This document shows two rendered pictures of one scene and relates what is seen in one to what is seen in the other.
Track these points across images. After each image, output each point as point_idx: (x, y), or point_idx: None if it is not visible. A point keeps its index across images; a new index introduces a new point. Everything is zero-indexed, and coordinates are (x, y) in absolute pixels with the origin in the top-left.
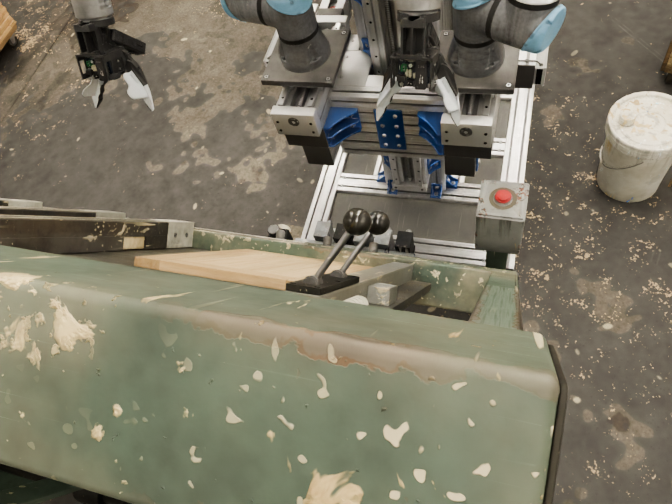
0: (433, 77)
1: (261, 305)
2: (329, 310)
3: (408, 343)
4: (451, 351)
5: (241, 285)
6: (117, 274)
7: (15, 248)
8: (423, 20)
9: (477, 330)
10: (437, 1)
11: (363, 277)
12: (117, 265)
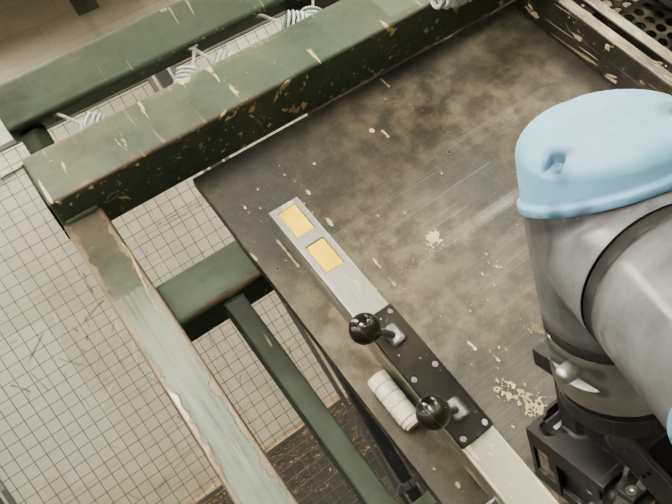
0: (555, 480)
1: (121, 129)
2: (108, 147)
3: (62, 143)
4: (50, 149)
5: (160, 139)
6: (188, 105)
7: (262, 86)
8: (534, 352)
9: (63, 178)
10: (552, 367)
11: (519, 501)
12: (213, 111)
